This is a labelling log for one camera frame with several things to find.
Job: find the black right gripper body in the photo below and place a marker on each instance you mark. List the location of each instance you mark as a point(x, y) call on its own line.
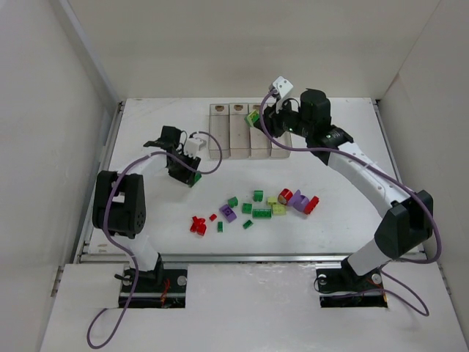
point(266, 119)

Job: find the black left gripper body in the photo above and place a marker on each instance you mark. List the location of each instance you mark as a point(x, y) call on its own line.
point(184, 170)

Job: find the lime green lego brick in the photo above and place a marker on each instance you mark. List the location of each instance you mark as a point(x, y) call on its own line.
point(252, 118)

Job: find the small green lego brick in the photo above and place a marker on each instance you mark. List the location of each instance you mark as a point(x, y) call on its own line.
point(233, 202)

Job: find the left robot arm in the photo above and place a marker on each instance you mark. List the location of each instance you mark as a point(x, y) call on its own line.
point(119, 204)

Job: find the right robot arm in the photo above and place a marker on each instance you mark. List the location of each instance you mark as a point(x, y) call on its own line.
point(406, 216)

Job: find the clear bin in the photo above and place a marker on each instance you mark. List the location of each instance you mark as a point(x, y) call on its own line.
point(279, 152)
point(219, 128)
point(260, 144)
point(239, 134)

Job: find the red cross lego piece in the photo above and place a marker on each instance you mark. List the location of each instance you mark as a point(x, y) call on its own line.
point(198, 226)

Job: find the purple slope lego brick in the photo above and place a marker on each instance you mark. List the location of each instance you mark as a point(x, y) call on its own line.
point(228, 213)

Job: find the green numbered lego brick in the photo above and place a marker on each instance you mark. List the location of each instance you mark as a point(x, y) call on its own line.
point(246, 208)

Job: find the green arch lego brick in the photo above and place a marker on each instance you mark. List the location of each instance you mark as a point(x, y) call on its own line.
point(258, 195)

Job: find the long green lego brick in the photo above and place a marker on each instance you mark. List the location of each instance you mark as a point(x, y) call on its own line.
point(262, 213)

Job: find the green slope lego brick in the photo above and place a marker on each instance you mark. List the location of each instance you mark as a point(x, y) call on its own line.
point(247, 224)

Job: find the red flower round lego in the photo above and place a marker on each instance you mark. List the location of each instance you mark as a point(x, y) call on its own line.
point(285, 196)

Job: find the lime small lego brick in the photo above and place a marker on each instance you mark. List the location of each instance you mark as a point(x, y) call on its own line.
point(272, 200)

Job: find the purple arch lego brick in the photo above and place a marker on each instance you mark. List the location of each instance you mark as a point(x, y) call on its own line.
point(298, 201)

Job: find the lime square lego brick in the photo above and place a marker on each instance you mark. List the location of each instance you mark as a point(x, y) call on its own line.
point(279, 209)

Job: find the red double round lego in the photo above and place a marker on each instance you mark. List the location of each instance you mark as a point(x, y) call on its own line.
point(311, 205)

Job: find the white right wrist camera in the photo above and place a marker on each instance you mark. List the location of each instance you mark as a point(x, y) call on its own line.
point(280, 89)

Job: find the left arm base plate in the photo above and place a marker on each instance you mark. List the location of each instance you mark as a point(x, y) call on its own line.
point(160, 289)

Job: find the aluminium front rail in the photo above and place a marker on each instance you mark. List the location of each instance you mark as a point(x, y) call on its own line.
point(219, 258)

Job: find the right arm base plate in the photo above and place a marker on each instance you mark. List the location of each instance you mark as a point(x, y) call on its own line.
point(339, 291)

